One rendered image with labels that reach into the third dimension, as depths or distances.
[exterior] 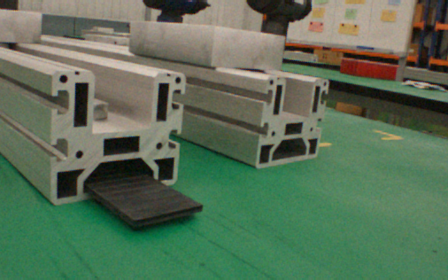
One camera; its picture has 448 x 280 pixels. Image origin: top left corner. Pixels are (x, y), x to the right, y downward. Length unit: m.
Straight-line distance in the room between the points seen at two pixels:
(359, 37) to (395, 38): 0.33
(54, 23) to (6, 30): 11.76
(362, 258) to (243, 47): 0.27
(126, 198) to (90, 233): 0.04
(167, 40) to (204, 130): 0.11
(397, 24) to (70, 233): 3.29
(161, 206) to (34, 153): 0.10
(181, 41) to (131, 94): 0.15
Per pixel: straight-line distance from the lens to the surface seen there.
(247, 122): 0.39
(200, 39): 0.43
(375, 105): 1.94
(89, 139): 0.28
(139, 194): 0.28
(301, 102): 0.44
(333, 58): 5.13
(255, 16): 8.95
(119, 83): 0.34
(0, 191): 0.31
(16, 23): 0.59
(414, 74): 3.99
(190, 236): 0.25
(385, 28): 3.49
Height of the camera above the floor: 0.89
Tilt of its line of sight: 13 degrees down
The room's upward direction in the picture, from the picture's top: 7 degrees clockwise
